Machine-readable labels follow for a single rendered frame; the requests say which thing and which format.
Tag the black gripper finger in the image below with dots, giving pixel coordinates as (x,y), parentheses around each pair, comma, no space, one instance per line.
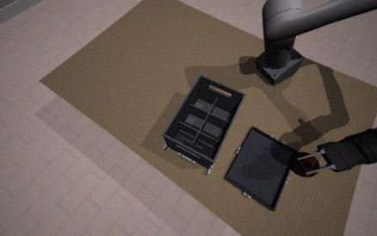
(328,166)
(321,151)

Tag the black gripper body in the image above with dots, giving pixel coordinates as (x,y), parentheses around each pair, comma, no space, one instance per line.
(356,149)

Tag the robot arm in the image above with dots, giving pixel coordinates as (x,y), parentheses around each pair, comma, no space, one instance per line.
(283,20)

